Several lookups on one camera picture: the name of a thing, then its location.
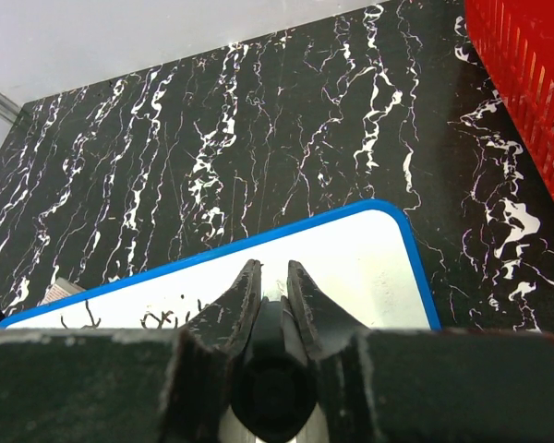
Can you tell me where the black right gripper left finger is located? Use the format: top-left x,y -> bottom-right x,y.
179,259 -> 261,363

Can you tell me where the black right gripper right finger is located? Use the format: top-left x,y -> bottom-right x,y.
287,260 -> 367,361

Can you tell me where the blue framed whiteboard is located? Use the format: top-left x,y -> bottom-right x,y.
0,198 -> 442,332

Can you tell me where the black capped whiteboard marker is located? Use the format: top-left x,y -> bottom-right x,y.
231,275 -> 317,442

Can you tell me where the small white orange box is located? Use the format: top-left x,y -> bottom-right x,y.
39,277 -> 85,305

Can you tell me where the red plastic basket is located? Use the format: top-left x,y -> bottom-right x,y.
464,0 -> 554,202

